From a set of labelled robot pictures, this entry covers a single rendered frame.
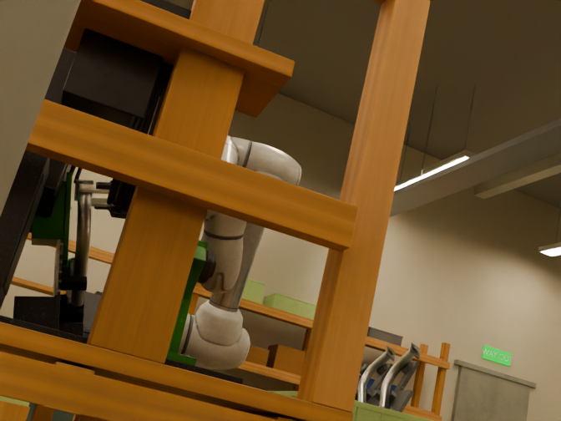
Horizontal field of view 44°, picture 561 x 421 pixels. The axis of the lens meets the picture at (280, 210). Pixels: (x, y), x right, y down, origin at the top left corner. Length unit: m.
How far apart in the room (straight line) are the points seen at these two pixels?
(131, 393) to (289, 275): 6.64
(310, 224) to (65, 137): 0.49
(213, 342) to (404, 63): 1.12
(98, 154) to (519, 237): 8.71
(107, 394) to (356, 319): 0.51
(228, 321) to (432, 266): 6.69
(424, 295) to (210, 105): 7.42
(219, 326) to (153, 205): 1.00
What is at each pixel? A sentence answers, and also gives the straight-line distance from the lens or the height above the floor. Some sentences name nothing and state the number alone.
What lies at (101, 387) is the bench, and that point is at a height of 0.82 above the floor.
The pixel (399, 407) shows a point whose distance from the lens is 2.31.
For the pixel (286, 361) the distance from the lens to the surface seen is 7.26.
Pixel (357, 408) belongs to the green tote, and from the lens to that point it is 2.21.
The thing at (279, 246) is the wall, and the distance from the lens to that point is 7.89.
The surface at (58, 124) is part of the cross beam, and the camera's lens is 1.32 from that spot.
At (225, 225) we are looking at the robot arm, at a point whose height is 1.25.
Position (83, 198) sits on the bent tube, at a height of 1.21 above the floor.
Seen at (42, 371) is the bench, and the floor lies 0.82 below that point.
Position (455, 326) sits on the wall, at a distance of 8.94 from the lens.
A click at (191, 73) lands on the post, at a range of 1.45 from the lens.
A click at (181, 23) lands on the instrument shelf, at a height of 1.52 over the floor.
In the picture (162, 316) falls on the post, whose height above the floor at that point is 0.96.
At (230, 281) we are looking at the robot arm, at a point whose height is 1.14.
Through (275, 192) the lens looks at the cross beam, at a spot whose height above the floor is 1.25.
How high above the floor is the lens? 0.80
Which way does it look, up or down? 18 degrees up
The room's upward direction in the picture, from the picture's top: 14 degrees clockwise
